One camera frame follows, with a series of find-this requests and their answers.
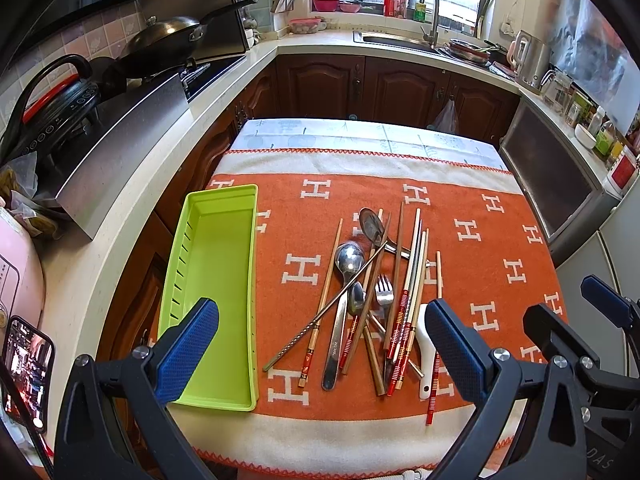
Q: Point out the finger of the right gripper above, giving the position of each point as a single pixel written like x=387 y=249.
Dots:
x=620 y=311
x=558 y=343

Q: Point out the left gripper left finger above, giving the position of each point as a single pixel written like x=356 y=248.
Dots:
x=90 y=442

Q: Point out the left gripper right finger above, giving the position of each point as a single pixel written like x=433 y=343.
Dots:
x=550 y=442

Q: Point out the white ceramic spoon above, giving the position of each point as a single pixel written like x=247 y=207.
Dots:
x=427 y=355

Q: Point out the steel fork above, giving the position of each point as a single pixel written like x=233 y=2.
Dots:
x=384 y=293

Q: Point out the large steel tablespoon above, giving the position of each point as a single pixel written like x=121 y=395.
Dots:
x=348 y=261

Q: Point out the dark brown wooden chopstick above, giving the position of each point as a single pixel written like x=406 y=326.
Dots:
x=395 y=282

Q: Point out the kitchen faucet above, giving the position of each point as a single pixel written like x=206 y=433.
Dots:
x=430 y=36

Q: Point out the smartphone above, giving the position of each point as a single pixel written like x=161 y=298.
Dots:
x=28 y=354

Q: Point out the grey oven appliance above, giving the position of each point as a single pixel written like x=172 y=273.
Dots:
x=567 y=196

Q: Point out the green plastic utensil tray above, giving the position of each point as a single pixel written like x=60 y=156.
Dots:
x=212 y=258

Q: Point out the small steel spoon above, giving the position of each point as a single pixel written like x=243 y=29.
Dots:
x=356 y=297

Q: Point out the light blue table cover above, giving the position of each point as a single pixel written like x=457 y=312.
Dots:
x=339 y=134

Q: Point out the steel Chinese soup spoon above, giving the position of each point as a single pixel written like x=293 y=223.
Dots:
x=372 y=228

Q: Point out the light bamboo chopstick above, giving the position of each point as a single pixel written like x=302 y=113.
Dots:
x=311 y=346

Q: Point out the steel stove guard panel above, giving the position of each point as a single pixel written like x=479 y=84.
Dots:
x=129 y=127

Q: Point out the steel electric kettle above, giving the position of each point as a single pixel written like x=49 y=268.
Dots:
x=529 y=58

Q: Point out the black kettle red rim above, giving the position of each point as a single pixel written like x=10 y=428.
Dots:
x=65 y=109

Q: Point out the red bottle on sill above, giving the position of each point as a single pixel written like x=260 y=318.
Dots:
x=388 y=7

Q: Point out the pink bowl on counter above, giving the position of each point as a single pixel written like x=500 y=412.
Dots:
x=306 y=26

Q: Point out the black wok with handle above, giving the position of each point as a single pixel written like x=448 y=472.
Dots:
x=178 y=36

